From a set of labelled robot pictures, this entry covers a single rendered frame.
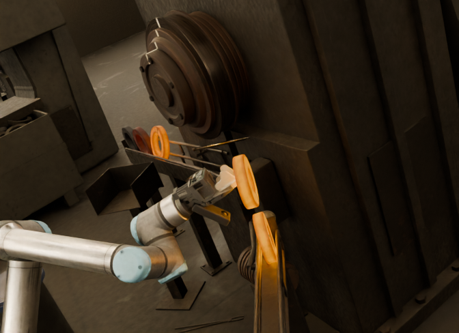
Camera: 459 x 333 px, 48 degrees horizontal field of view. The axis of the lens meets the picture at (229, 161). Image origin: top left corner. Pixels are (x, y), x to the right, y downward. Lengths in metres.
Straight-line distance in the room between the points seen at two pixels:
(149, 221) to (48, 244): 0.30
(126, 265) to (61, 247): 0.24
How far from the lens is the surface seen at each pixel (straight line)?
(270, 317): 1.38
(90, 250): 1.49
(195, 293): 2.69
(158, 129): 2.62
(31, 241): 1.64
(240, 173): 1.40
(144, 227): 1.53
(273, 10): 1.53
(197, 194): 1.46
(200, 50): 1.69
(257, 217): 1.53
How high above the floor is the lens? 1.56
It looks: 24 degrees down
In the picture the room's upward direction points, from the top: 21 degrees counter-clockwise
